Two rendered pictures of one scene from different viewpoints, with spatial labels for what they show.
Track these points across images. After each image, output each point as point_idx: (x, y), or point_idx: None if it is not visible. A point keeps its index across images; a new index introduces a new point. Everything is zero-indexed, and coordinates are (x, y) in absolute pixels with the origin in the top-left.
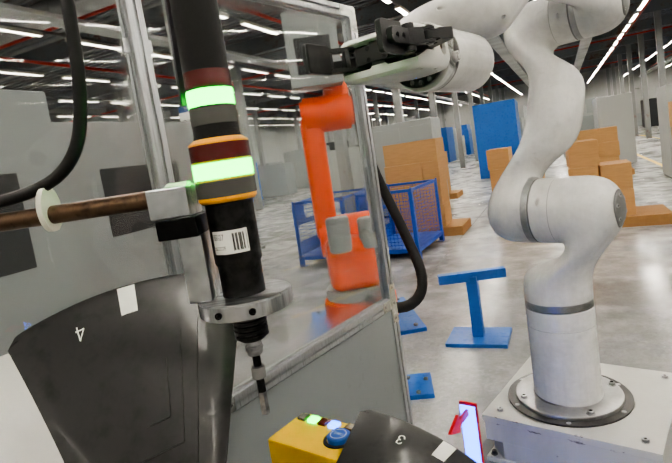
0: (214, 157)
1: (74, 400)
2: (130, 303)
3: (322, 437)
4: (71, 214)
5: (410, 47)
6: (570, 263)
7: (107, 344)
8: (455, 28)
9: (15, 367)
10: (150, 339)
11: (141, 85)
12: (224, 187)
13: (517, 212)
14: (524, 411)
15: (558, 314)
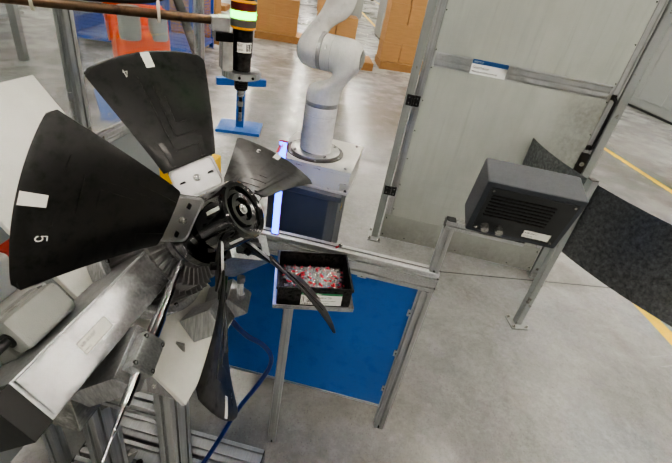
0: (247, 10)
1: (131, 106)
2: (149, 62)
3: None
4: (172, 17)
5: None
6: (334, 83)
7: (143, 81)
8: None
9: (33, 86)
10: (166, 83)
11: None
12: (248, 24)
13: (314, 50)
14: (295, 155)
15: (321, 109)
